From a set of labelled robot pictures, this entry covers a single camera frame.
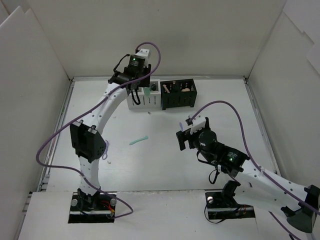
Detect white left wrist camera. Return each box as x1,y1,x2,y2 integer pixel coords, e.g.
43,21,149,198
135,48,151,67

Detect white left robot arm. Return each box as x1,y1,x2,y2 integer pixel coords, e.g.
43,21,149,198
70,49,151,210

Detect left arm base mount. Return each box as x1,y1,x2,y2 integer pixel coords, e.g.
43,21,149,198
68,193,117,224

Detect pink makeup applicator stick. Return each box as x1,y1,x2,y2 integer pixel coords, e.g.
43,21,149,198
162,84,170,94

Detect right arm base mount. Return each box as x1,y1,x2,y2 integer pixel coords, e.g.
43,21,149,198
203,191,256,224

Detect clear bottle black cap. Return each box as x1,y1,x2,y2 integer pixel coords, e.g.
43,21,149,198
150,84,158,92

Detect white slotted organizer box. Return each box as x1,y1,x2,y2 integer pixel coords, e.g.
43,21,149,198
126,79,161,110

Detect teal eyebrow razor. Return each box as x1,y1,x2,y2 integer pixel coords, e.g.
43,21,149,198
129,135,149,146

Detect green white tube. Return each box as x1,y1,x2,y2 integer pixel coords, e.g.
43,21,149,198
143,87,151,98

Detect black slotted organizer box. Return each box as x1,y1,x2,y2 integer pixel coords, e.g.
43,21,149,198
160,78,197,110

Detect beige beauty sponge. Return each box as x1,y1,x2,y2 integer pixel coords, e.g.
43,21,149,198
181,87,191,93

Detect black eyeliner pencil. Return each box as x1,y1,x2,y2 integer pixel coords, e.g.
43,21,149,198
172,81,177,92

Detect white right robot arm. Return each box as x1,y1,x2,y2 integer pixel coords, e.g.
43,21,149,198
176,126,320,234

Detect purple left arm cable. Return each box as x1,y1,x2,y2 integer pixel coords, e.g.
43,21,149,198
36,41,161,219

